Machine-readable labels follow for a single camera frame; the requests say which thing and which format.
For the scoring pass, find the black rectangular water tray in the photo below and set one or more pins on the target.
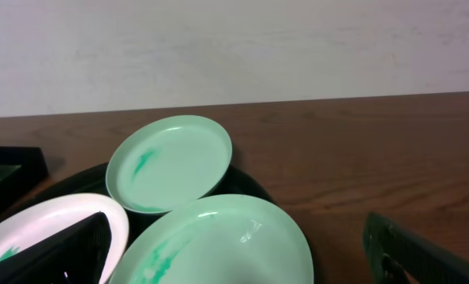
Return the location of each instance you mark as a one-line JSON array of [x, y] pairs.
[[21, 169]]

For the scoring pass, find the white plate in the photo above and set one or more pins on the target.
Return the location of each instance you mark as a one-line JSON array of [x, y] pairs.
[[34, 224]]

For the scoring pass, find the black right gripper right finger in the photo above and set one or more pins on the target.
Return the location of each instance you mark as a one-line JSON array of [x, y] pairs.
[[395, 254]]

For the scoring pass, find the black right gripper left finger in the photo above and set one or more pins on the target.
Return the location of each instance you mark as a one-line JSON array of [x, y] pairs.
[[76, 254]]

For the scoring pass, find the mint plate near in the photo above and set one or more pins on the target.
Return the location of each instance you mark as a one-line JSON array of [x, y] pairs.
[[231, 238]]

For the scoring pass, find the mint plate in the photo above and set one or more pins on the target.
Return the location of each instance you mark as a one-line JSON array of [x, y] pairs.
[[169, 163], [231, 238]]

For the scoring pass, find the mint plate far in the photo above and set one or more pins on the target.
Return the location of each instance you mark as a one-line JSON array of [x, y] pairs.
[[169, 163]]

